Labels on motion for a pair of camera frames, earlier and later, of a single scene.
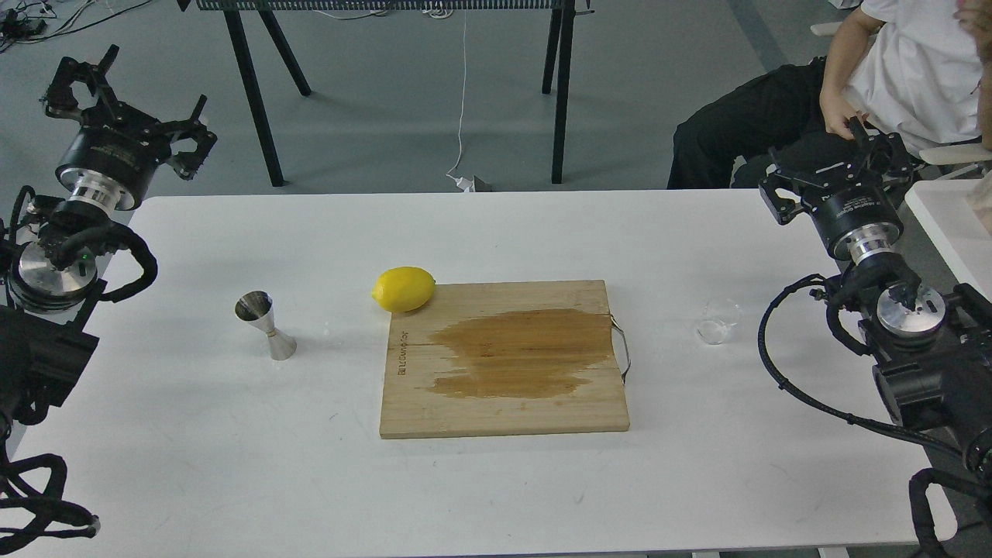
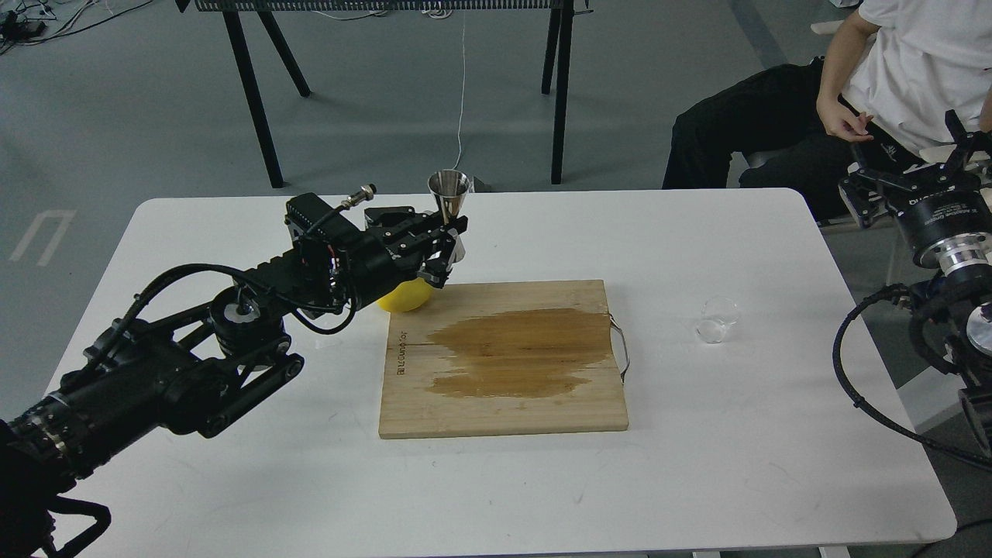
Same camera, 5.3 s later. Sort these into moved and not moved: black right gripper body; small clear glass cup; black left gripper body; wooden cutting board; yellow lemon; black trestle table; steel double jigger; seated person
Moved: steel double jigger; black left gripper body; black right gripper body
Not moved: wooden cutting board; yellow lemon; black trestle table; seated person; small clear glass cup
